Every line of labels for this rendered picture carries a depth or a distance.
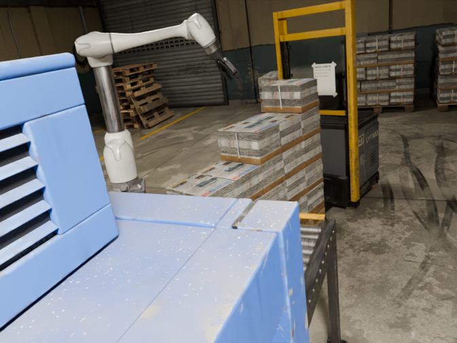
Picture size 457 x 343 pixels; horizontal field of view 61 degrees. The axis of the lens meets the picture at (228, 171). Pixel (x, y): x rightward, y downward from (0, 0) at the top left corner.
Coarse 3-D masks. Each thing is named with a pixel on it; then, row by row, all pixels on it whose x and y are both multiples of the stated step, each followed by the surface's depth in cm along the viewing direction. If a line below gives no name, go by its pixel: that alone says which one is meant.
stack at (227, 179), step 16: (224, 160) 298; (272, 160) 285; (288, 160) 302; (192, 176) 272; (208, 176) 268; (224, 176) 264; (240, 176) 260; (256, 176) 274; (272, 176) 288; (304, 176) 323; (176, 192) 253; (192, 192) 245; (208, 192) 242; (224, 192) 249; (240, 192) 262; (256, 192) 276; (272, 192) 289; (288, 192) 308; (304, 208) 329; (304, 224) 332
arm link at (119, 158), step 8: (112, 144) 207; (120, 144) 208; (128, 144) 212; (104, 152) 209; (112, 152) 206; (120, 152) 207; (128, 152) 209; (104, 160) 211; (112, 160) 206; (120, 160) 207; (128, 160) 209; (112, 168) 208; (120, 168) 208; (128, 168) 210; (136, 168) 216; (112, 176) 210; (120, 176) 209; (128, 176) 211; (136, 176) 216
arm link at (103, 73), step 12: (96, 60) 208; (108, 60) 211; (96, 72) 213; (108, 72) 214; (108, 84) 215; (108, 96) 217; (108, 108) 219; (108, 120) 221; (120, 120) 224; (108, 132) 225; (120, 132) 224; (132, 144) 229
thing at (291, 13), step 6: (312, 6) 327; (318, 6) 324; (324, 6) 320; (330, 6) 317; (336, 6) 314; (342, 6) 311; (282, 12) 347; (288, 12) 343; (294, 12) 340; (300, 12) 336; (306, 12) 333; (312, 12) 329; (318, 12) 326
